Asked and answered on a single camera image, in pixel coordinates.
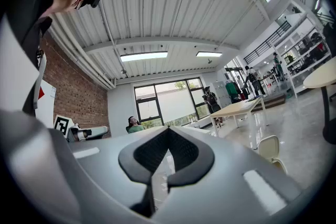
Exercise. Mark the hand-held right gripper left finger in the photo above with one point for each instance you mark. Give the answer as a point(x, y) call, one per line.
point(105, 165)

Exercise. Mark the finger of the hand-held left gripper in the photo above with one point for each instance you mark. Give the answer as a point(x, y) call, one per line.
point(97, 132)

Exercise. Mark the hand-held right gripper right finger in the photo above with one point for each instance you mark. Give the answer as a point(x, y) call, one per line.
point(223, 178)

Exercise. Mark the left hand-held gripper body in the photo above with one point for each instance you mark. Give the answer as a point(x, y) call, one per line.
point(62, 124)

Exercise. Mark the white trash bin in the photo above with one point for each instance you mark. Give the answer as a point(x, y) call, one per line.
point(268, 148)

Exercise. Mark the white board with red diamond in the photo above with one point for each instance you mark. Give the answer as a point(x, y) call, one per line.
point(47, 107)

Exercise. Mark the long beige table white legs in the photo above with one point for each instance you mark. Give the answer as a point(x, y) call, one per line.
point(236, 110)

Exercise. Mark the white ceiling pipes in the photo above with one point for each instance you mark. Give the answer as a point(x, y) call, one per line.
point(78, 55)

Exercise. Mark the large black-framed window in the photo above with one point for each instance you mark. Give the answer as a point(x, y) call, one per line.
point(173, 102)

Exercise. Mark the white lockers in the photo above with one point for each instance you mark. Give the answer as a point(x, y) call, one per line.
point(219, 93)

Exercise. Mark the green clothes on rack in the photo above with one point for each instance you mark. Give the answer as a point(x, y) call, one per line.
point(232, 90)

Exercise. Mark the dark low platform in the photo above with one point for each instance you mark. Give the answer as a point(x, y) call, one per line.
point(273, 102)

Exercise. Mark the person's black shirt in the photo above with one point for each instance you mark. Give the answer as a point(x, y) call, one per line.
point(23, 8)

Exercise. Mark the black balcony railing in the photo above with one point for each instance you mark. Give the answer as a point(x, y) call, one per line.
point(267, 43)

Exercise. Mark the round beige wooden table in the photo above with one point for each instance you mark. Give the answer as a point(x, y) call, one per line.
point(323, 76)

